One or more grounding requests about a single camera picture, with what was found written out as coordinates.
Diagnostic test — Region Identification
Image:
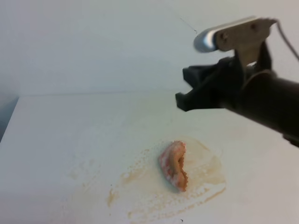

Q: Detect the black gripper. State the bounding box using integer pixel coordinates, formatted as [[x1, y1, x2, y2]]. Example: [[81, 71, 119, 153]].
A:
[[175, 43, 276, 112]]

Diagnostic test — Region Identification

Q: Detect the pink checkered rag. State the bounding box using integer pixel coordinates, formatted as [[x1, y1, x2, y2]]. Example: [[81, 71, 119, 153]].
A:
[[158, 141, 188, 192]]

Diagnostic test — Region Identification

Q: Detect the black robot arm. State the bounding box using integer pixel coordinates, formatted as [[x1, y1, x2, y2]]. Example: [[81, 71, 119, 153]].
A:
[[175, 43, 299, 147]]

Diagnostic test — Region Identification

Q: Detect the brown coffee stain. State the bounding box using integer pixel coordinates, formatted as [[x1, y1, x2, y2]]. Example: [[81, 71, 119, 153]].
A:
[[107, 137, 227, 224]]

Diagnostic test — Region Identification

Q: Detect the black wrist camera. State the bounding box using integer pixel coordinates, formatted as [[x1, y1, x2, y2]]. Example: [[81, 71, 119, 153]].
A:
[[193, 16, 276, 66]]

